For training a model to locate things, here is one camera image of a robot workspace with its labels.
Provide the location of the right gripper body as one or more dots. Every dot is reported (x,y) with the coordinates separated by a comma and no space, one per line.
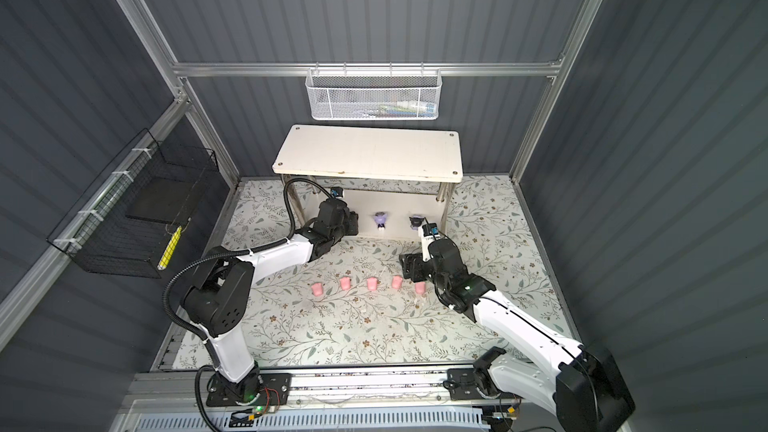
(424,270)

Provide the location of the black wire mesh basket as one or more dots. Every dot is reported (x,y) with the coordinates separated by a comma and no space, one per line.
(133,223)

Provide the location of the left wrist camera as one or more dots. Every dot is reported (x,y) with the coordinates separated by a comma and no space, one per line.
(337,192)

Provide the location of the items in white basket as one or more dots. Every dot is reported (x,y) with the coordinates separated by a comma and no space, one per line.
(417,110)

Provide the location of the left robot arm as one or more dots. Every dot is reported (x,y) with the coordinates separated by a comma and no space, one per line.
(208,298)

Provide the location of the white two-tier shelf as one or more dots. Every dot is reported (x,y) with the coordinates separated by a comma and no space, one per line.
(379,154)

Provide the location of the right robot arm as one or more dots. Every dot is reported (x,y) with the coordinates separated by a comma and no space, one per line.
(581,386)

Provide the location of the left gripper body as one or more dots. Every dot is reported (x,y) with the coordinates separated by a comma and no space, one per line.
(347,227)

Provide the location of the white wire mesh basket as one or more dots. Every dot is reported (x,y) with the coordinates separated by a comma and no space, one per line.
(338,97)

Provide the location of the black pad in basket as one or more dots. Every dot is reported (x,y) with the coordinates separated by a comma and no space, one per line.
(165,201)

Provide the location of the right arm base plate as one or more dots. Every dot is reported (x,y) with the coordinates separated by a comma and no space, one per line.
(462,385)

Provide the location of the floral patterned mat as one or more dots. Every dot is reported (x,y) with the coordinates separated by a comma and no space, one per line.
(286,325)

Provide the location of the white ribbed cable duct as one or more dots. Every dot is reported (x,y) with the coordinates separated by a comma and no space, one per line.
(439,418)

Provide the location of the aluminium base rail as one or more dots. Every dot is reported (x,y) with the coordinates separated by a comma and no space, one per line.
(412,383)

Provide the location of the purple striped toy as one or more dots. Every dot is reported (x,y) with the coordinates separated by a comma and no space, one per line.
(416,221)

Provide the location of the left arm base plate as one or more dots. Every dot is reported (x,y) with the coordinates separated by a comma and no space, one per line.
(271,389)

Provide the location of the yellow label tag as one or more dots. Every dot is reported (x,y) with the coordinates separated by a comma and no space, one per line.
(169,250)

